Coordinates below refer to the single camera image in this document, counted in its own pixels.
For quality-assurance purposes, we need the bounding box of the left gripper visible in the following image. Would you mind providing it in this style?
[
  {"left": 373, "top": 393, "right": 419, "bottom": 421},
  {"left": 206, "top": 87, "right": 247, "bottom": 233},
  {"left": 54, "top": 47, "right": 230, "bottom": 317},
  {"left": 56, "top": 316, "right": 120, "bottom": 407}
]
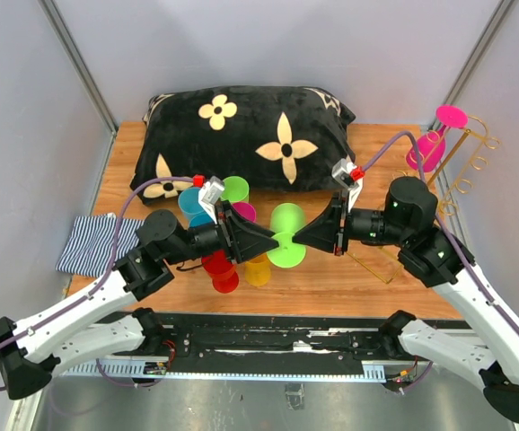
[{"left": 164, "top": 200, "right": 280, "bottom": 266}]

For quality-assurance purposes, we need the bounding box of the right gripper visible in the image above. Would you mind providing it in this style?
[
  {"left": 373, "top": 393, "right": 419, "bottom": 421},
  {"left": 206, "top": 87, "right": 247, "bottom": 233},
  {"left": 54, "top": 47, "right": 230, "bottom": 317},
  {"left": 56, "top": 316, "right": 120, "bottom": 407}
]
[{"left": 292, "top": 189, "right": 410, "bottom": 257}]

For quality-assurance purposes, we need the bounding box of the yellow wine glass orange base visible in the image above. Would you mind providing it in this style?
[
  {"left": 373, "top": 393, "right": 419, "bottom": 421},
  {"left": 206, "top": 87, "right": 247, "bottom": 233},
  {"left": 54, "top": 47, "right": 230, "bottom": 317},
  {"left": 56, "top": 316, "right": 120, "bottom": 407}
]
[{"left": 244, "top": 254, "right": 271, "bottom": 286}]

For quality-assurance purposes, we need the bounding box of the green glass yellow base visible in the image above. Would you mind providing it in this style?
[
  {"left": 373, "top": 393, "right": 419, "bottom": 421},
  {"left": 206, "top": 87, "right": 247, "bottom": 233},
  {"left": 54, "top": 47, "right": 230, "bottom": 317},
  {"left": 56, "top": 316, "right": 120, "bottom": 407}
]
[{"left": 268, "top": 203, "right": 306, "bottom": 268}]

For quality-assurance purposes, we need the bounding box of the red wine glass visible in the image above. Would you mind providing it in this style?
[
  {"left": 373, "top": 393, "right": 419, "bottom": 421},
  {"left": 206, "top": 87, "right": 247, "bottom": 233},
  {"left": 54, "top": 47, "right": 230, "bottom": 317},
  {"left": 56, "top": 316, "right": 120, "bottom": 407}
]
[{"left": 201, "top": 250, "right": 240, "bottom": 294}]

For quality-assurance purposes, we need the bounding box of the light green wine glass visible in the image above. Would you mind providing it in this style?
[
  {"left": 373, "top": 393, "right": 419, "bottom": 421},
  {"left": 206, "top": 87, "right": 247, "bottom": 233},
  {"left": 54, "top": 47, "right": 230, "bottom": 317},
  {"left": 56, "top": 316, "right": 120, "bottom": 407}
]
[{"left": 221, "top": 176, "right": 250, "bottom": 203}]

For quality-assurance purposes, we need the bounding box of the teal glass green base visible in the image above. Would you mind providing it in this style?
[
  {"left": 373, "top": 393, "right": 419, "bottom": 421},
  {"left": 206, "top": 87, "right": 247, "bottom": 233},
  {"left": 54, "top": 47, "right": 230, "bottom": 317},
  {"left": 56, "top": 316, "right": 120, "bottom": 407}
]
[{"left": 189, "top": 213, "right": 214, "bottom": 228}]

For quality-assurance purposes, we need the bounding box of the blue wine glass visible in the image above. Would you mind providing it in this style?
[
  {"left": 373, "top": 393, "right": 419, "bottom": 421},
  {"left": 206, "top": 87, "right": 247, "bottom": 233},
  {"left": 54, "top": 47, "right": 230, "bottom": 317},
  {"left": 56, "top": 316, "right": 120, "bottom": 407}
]
[{"left": 178, "top": 187, "right": 205, "bottom": 221}]

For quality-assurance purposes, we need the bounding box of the pink base wine glass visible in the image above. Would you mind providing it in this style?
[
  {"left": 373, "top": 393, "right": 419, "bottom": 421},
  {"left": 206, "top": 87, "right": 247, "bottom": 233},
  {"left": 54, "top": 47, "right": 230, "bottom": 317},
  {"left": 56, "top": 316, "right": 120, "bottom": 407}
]
[{"left": 406, "top": 105, "right": 468, "bottom": 173}]

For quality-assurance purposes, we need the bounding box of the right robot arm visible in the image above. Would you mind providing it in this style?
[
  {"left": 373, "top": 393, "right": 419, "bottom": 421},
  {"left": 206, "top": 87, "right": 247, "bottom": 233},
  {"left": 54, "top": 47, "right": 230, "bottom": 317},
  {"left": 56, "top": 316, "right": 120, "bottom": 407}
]
[{"left": 293, "top": 177, "right": 519, "bottom": 423}]

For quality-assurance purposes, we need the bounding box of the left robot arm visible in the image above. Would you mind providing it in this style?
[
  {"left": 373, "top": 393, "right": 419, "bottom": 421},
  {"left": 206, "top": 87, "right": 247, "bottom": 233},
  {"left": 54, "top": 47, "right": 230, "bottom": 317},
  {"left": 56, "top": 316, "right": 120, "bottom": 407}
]
[{"left": 0, "top": 201, "right": 278, "bottom": 400}]

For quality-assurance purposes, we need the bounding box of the black floral plush pillow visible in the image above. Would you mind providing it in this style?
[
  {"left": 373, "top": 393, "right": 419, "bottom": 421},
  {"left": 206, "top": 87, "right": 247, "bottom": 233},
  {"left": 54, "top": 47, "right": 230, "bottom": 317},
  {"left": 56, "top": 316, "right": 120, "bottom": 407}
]
[{"left": 130, "top": 85, "right": 356, "bottom": 206}]

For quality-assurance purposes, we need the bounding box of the blue white striped cloth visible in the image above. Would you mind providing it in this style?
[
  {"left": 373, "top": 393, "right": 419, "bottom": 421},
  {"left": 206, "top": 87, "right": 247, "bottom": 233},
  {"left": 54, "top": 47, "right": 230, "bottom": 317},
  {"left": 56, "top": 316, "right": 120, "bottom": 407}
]
[{"left": 55, "top": 213, "right": 153, "bottom": 279}]

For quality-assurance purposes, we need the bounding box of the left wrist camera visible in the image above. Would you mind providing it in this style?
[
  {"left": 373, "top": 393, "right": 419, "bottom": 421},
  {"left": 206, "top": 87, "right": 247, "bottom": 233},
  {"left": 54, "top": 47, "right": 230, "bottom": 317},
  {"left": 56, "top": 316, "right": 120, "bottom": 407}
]
[{"left": 198, "top": 176, "right": 225, "bottom": 224}]

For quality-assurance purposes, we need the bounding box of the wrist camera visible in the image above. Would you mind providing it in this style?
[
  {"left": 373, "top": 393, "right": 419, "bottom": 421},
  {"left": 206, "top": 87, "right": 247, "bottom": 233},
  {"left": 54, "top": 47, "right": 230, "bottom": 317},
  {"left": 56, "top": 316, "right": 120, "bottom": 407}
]
[
  {"left": 198, "top": 176, "right": 225, "bottom": 224},
  {"left": 331, "top": 159, "right": 365, "bottom": 210}
]

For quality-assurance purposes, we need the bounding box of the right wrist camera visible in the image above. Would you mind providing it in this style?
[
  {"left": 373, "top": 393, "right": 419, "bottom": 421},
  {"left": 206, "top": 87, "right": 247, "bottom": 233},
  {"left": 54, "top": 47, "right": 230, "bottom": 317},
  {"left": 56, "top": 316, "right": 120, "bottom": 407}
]
[{"left": 331, "top": 159, "right": 365, "bottom": 210}]

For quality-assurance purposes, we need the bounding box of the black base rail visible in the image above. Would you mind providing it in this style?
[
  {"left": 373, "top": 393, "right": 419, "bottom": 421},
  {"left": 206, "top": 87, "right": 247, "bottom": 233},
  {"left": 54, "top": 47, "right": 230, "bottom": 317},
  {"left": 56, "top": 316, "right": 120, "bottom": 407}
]
[{"left": 30, "top": 309, "right": 519, "bottom": 383}]

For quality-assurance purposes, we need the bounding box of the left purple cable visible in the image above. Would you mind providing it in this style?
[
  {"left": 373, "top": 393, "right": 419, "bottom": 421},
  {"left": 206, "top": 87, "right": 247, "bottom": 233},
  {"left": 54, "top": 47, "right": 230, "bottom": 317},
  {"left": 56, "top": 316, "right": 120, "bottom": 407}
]
[{"left": 0, "top": 174, "right": 207, "bottom": 391}]

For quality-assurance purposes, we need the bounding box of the gold wire glass rack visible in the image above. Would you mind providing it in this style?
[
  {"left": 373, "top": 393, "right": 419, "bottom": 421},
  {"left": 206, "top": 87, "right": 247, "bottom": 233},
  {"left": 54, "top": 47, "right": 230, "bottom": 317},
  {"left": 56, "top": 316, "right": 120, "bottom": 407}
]
[{"left": 347, "top": 115, "right": 501, "bottom": 284}]

